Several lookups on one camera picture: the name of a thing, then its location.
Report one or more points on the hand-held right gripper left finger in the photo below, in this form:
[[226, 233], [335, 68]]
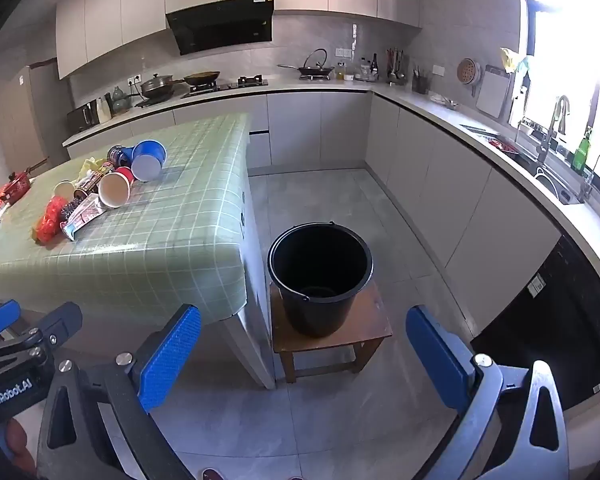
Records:
[[172, 355]]

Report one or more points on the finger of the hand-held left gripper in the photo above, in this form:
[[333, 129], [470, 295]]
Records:
[[0, 317], [60, 320]]

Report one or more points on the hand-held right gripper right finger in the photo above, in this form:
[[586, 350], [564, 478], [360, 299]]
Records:
[[435, 360]]

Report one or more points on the red plastic bag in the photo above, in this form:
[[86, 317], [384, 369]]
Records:
[[50, 220]]

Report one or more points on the red white snack packet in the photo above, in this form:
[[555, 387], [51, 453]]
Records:
[[85, 217]]

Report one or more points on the dark wrapper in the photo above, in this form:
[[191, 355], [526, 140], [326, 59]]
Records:
[[71, 208]]

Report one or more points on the black plastic bucket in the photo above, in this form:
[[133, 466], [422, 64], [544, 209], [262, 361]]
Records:
[[325, 320]]

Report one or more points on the white paper cup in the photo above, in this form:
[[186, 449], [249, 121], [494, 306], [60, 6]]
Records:
[[62, 189]]

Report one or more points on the red yellow snack tube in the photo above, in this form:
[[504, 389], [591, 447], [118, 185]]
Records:
[[95, 178]]

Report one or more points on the red paper cup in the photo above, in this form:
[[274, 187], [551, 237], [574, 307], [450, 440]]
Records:
[[124, 176]]

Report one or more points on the yellow wrapper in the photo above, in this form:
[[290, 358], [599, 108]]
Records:
[[89, 165]]

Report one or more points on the dark drink can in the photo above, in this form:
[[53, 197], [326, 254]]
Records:
[[115, 155]]

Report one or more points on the large blue paper cup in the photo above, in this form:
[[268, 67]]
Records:
[[150, 150]]

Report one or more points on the person's left hand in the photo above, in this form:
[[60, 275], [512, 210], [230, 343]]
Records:
[[20, 447]]

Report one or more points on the small wooden stool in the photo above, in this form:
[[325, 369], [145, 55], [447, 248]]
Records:
[[372, 330]]

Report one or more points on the black built-in oven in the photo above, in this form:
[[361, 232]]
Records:
[[555, 320]]

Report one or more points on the grey kitchen counter cabinets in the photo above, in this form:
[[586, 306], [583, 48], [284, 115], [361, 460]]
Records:
[[405, 160]]

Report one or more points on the black microwave oven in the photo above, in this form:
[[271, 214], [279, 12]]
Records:
[[80, 118]]

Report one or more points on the beige refrigerator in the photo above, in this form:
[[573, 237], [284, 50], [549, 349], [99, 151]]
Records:
[[30, 110]]

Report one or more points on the kitchen sink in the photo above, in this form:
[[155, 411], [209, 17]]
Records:
[[555, 185]]

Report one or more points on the white kettle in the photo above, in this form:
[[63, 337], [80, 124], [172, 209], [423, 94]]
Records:
[[103, 111]]

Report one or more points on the red dish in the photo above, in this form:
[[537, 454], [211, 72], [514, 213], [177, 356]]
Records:
[[502, 146]]

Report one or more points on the metal kitchen faucet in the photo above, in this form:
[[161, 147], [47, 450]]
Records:
[[547, 142]]

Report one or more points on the grey pot with glass lid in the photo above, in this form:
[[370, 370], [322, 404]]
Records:
[[157, 87]]

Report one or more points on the green bottle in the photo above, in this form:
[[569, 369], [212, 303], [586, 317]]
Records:
[[581, 152]]

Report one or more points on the white cutting board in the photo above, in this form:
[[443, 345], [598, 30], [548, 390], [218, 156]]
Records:
[[492, 92]]

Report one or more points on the black chopstick holder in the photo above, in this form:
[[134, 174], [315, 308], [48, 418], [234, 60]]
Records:
[[420, 82]]

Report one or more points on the frying pan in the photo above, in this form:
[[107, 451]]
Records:
[[202, 78]]

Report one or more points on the black gas stove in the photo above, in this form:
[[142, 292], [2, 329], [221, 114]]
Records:
[[240, 84]]

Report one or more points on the metal utensil holder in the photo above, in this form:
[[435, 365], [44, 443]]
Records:
[[395, 67]]

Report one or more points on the white seasoning bottle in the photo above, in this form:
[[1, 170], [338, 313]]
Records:
[[364, 70]]

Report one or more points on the dark wine bottle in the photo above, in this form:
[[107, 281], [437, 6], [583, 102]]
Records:
[[374, 67]]

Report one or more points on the yellow oil bottle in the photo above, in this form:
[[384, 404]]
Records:
[[341, 71]]

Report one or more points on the teal cloth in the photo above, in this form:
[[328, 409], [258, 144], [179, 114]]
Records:
[[526, 63]]

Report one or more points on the yellow cloth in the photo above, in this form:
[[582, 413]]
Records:
[[510, 59]]

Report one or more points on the black wok with lid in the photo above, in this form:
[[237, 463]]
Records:
[[316, 70]]

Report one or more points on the black range hood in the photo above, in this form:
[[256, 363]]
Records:
[[215, 25]]

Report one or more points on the window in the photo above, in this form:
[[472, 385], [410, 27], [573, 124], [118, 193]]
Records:
[[570, 50]]

